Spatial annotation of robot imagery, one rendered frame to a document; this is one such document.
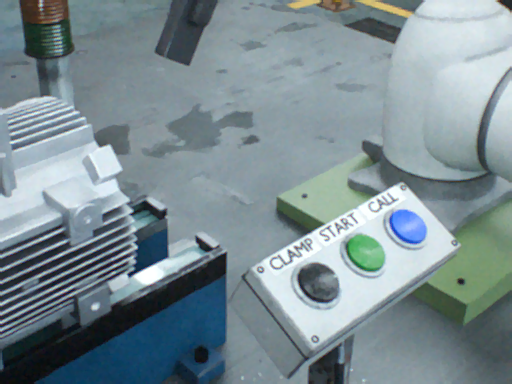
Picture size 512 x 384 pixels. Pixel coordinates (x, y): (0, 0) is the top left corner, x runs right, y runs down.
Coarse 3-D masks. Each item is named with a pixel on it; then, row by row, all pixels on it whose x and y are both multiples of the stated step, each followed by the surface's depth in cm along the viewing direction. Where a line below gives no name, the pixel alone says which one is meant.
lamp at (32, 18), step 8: (24, 0) 90; (32, 0) 90; (40, 0) 90; (48, 0) 90; (56, 0) 90; (64, 0) 92; (24, 8) 91; (32, 8) 90; (40, 8) 90; (48, 8) 90; (56, 8) 91; (64, 8) 92; (24, 16) 91; (32, 16) 91; (40, 16) 91; (48, 16) 91; (56, 16) 91; (64, 16) 92
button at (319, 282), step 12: (312, 264) 51; (324, 264) 51; (300, 276) 50; (312, 276) 50; (324, 276) 50; (336, 276) 51; (300, 288) 50; (312, 288) 49; (324, 288) 50; (336, 288) 50; (312, 300) 49; (324, 300) 49
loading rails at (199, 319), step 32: (160, 224) 83; (160, 256) 85; (192, 256) 77; (224, 256) 76; (128, 288) 72; (160, 288) 71; (192, 288) 75; (224, 288) 79; (96, 320) 67; (128, 320) 70; (160, 320) 73; (192, 320) 77; (224, 320) 81; (32, 352) 64; (64, 352) 66; (96, 352) 69; (128, 352) 72; (160, 352) 75; (192, 352) 79
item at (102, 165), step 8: (16, 104) 68; (96, 152) 61; (104, 152) 61; (112, 152) 61; (88, 160) 61; (96, 160) 60; (104, 160) 61; (112, 160) 61; (88, 168) 61; (96, 168) 60; (104, 168) 60; (112, 168) 61; (120, 168) 61; (96, 176) 61; (104, 176) 60; (112, 176) 61; (96, 184) 61; (120, 280) 67; (128, 280) 67; (112, 288) 66; (120, 288) 67
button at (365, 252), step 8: (352, 240) 53; (360, 240) 53; (368, 240) 54; (376, 240) 54; (352, 248) 53; (360, 248) 53; (368, 248) 53; (376, 248) 53; (352, 256) 52; (360, 256) 52; (368, 256) 53; (376, 256) 53; (384, 256) 53; (360, 264) 52; (368, 264) 52; (376, 264) 52
